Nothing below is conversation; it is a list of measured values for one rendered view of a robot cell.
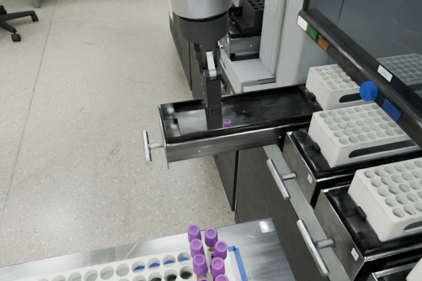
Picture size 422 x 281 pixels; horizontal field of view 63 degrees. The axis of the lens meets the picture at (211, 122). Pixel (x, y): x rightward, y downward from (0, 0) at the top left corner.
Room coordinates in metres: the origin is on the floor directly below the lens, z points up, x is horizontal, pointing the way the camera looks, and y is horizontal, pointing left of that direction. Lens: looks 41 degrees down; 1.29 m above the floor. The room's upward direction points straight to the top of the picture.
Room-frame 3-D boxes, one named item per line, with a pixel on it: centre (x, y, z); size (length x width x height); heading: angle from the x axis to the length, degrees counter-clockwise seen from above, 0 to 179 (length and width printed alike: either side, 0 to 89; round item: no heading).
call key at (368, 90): (0.43, -0.24, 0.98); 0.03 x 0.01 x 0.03; 14
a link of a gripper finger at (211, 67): (0.45, 0.00, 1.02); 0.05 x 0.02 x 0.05; 8
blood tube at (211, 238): (0.22, 0.00, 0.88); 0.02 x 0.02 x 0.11
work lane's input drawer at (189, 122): (0.63, -0.20, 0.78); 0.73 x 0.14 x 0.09; 104
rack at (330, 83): (0.67, -0.38, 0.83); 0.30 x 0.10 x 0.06; 104
